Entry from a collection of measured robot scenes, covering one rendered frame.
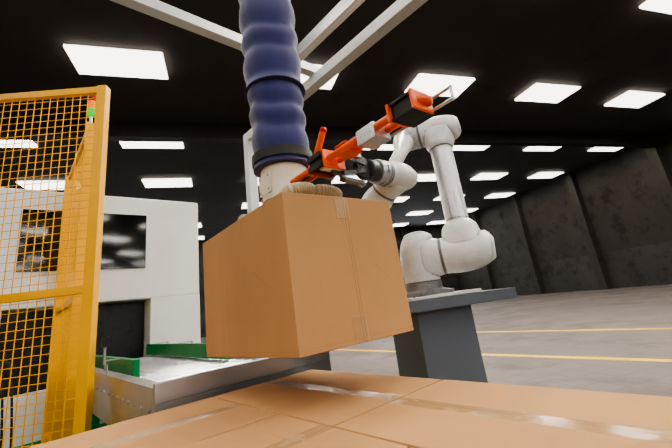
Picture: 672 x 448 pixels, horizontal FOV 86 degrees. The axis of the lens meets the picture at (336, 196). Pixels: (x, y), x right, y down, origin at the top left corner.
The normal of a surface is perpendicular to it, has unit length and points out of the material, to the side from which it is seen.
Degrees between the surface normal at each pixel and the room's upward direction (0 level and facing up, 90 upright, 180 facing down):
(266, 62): 101
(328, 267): 89
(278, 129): 74
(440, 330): 90
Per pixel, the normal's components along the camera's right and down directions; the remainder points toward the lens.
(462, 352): 0.29, -0.30
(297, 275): 0.61, -0.32
